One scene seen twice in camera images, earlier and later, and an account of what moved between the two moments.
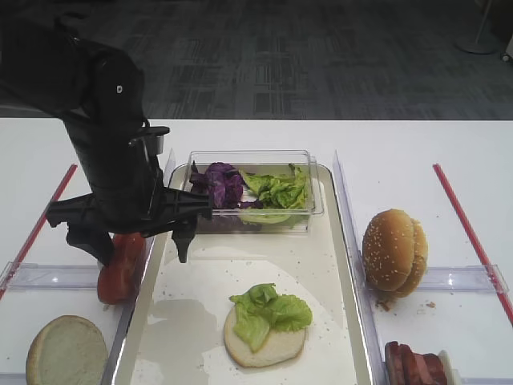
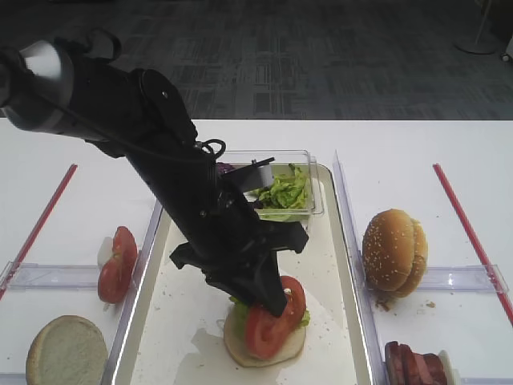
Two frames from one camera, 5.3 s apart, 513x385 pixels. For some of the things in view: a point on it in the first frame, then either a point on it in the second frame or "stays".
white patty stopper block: (453, 375) stays
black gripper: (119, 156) to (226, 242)
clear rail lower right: (487, 381) stays
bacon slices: (404, 366) stays
